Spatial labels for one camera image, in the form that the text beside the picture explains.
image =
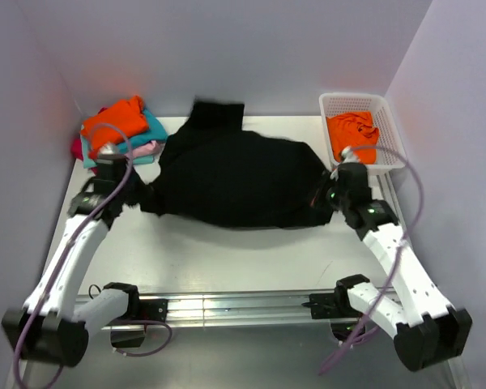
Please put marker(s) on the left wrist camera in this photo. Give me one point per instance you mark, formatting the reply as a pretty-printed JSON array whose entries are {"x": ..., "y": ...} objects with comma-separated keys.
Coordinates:
[{"x": 111, "y": 164}]

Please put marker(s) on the teal folded t shirt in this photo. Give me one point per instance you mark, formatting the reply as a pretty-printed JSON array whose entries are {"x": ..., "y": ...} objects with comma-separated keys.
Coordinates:
[{"x": 155, "y": 132}]

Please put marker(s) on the pink folded t shirt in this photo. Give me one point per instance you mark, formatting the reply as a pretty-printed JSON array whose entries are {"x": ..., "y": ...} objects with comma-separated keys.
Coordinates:
[{"x": 152, "y": 148}]

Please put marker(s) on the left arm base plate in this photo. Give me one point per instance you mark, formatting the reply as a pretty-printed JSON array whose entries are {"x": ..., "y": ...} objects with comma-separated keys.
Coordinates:
[{"x": 154, "y": 309}]

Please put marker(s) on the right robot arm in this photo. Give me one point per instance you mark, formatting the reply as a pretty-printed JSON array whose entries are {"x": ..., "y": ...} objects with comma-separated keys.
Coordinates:
[{"x": 422, "y": 322}]

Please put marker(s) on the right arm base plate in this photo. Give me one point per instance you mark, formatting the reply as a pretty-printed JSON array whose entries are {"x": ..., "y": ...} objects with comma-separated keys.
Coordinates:
[{"x": 324, "y": 306}]

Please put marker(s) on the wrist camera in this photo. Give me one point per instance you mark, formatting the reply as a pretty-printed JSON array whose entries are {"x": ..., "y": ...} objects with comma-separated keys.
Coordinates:
[
  {"x": 350, "y": 173},
  {"x": 111, "y": 164}
]

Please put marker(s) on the black t shirt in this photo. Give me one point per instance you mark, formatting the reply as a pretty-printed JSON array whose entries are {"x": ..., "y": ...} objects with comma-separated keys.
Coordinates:
[{"x": 214, "y": 171}]

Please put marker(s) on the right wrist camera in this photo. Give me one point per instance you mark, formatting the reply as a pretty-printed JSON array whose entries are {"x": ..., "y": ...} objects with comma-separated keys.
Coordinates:
[{"x": 350, "y": 173}]

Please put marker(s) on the magenta folded t shirt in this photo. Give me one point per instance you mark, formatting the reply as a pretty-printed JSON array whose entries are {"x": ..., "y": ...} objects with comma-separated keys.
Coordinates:
[{"x": 79, "y": 150}]

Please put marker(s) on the aluminium mounting rail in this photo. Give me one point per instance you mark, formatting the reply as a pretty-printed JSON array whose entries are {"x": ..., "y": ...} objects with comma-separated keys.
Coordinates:
[{"x": 198, "y": 310}]

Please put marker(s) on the orange folded t shirt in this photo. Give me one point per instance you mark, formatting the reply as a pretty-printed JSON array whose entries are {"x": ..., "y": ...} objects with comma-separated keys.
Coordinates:
[{"x": 126, "y": 115}]

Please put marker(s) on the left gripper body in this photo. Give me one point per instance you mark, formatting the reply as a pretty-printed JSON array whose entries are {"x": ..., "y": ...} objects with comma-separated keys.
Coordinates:
[{"x": 130, "y": 194}]

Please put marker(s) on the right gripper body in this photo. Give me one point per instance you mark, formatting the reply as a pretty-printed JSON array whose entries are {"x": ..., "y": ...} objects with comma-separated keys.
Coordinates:
[{"x": 324, "y": 188}]

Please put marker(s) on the white plastic basket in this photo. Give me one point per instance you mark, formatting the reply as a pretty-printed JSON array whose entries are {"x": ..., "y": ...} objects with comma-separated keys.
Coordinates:
[{"x": 335, "y": 103}]

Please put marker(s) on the orange crumpled t shirt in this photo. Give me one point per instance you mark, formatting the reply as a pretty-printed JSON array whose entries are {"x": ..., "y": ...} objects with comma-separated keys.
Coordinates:
[{"x": 353, "y": 129}]

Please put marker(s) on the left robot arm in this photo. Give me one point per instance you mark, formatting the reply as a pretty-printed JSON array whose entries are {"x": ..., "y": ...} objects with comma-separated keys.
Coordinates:
[{"x": 48, "y": 327}]

